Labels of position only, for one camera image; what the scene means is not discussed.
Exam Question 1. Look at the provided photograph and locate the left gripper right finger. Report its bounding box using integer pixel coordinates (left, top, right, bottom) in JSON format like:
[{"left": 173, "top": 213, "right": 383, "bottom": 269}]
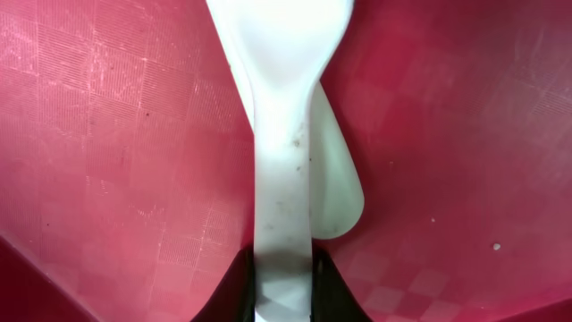
[{"left": 311, "top": 245, "right": 371, "bottom": 322}]

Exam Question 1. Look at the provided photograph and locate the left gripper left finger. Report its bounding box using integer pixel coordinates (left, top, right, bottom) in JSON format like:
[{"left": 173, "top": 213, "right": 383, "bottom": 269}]
[{"left": 191, "top": 248, "right": 256, "bottom": 322}]

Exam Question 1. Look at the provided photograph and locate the white plastic fork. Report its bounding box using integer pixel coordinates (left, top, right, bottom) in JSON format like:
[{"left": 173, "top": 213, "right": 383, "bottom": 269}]
[{"left": 208, "top": 0, "right": 354, "bottom": 321}]

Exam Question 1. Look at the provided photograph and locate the white plastic spoon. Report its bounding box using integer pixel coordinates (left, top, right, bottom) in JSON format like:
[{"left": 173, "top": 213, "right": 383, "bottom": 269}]
[{"left": 310, "top": 84, "right": 365, "bottom": 240}]

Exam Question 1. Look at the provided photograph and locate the red plastic tray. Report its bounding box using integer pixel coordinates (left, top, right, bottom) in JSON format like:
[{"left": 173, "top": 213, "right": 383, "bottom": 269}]
[{"left": 1, "top": 0, "right": 571, "bottom": 321}]

